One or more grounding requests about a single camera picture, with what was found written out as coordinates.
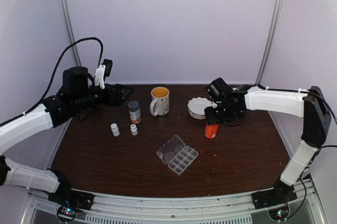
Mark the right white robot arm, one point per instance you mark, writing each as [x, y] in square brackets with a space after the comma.
[308, 104]

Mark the front aluminium rail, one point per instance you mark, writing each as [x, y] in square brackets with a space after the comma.
[232, 208]

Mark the aluminium frame post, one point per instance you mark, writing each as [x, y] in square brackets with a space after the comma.
[277, 8]
[67, 21]

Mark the grey-capped orange pill bottle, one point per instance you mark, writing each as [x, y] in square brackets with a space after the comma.
[134, 112]

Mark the clear plastic pill organizer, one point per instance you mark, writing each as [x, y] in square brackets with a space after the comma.
[177, 155]

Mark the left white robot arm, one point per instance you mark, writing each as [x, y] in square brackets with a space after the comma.
[50, 113]

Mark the white scalloped dish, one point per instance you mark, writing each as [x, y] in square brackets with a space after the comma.
[196, 106]

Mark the yellow-inside patterned mug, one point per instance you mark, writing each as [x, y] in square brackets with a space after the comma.
[160, 103]

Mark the right aluminium frame post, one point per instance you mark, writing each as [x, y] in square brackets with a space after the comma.
[277, 8]

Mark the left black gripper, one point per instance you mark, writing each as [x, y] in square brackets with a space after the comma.
[118, 100]

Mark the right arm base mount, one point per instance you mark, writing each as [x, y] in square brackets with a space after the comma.
[268, 198]

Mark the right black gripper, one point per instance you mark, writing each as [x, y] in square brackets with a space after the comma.
[211, 118]

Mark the left aluminium frame post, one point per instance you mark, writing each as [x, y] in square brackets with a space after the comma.
[67, 21]

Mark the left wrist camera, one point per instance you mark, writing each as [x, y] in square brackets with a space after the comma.
[102, 72]

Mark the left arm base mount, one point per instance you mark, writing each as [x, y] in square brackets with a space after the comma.
[72, 198]

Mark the small white bottle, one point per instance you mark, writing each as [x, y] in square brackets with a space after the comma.
[115, 129]
[133, 129]

